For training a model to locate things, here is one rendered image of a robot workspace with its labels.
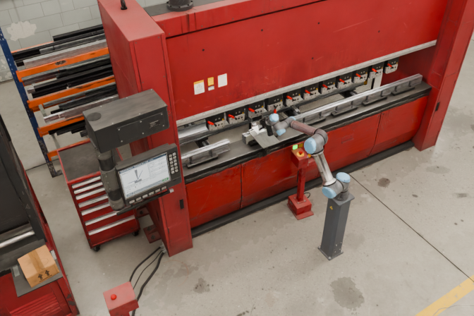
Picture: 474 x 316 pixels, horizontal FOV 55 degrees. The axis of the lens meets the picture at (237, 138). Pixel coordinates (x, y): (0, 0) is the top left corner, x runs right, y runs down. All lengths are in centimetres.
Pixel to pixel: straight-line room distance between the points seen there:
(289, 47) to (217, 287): 224
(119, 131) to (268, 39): 152
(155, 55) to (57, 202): 268
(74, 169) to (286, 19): 222
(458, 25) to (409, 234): 214
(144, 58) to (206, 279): 218
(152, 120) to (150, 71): 38
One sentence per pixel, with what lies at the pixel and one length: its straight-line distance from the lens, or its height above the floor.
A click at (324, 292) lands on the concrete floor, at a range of 435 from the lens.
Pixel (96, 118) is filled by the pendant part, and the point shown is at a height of 195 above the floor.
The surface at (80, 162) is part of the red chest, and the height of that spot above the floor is 98.
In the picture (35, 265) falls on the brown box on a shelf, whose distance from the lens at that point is 342.
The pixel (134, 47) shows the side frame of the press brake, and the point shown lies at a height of 224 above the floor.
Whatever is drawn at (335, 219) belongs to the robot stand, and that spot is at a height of 56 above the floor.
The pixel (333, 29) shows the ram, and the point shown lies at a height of 185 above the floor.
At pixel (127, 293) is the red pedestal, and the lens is 346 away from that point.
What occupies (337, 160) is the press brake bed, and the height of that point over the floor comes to 30.
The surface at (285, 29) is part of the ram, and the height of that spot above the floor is 197.
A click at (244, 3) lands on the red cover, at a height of 228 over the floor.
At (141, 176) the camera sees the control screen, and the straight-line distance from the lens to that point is 324.
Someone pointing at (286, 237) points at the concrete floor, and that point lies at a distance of 467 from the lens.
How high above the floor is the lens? 364
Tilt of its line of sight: 39 degrees down
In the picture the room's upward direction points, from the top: 2 degrees counter-clockwise
